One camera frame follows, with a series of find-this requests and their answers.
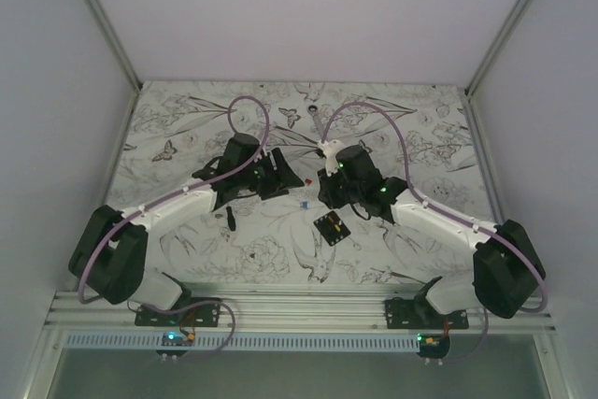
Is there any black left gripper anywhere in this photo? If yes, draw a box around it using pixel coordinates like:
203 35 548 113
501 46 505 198
238 149 304 201

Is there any black fuse box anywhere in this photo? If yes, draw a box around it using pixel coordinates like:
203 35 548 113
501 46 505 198
313 211 350 247

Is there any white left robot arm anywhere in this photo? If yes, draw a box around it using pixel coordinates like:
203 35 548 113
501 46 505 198
68 133 304 326

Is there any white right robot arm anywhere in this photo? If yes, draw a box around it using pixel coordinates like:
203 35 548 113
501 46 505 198
318 140 546 329

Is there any silver ratchet wrench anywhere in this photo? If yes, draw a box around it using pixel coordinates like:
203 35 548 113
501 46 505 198
306 104 324 139

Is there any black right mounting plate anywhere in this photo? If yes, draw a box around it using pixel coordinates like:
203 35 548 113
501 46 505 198
384 297 469 331

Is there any black mounting plate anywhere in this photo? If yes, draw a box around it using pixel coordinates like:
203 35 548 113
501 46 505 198
134 297 221 328
384 297 469 331

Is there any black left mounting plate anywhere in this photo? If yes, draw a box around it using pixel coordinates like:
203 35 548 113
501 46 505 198
134 297 221 328

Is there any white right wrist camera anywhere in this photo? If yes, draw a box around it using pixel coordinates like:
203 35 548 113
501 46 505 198
318 139 347 177

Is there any black handled screwdriver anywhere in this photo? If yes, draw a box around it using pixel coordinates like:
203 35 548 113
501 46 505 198
225 206 237 232

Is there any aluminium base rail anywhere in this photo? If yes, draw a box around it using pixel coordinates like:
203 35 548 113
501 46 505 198
44 282 557 335

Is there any white slotted cable duct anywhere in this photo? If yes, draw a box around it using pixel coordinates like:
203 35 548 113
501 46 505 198
64 331 420 353

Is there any aluminium frame post right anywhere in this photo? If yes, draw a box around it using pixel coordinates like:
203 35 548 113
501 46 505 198
464 0 533 99

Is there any aluminium frame post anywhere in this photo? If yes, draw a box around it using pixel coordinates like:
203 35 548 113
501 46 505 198
83 0 143 92
464 0 533 99

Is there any aluminium frame post left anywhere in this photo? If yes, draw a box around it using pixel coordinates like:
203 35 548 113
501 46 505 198
83 0 143 92

